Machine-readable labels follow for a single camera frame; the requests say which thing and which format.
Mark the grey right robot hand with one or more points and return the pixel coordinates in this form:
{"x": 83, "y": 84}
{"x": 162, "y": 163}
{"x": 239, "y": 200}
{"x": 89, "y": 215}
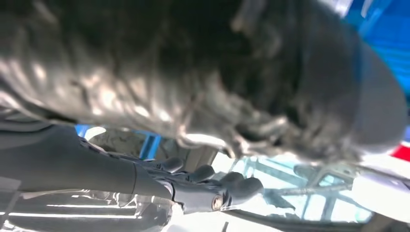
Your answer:
{"x": 160, "y": 64}

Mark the blue metal shelf rack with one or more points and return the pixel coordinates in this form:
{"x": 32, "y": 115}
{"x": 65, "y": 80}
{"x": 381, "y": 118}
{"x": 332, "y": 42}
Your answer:
{"x": 390, "y": 48}

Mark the red barrier belt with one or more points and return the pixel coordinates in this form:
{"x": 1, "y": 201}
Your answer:
{"x": 402, "y": 153}

